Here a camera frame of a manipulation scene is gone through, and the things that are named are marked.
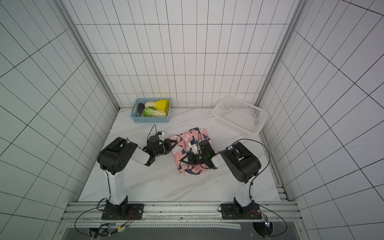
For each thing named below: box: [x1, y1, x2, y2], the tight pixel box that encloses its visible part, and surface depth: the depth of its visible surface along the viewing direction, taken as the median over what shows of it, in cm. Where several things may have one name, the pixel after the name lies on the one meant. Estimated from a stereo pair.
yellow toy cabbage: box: [144, 99, 170, 117], surface depth 115 cm
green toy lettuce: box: [142, 106, 167, 117], surface depth 109 cm
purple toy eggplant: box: [138, 103, 145, 117], surface depth 119 cm
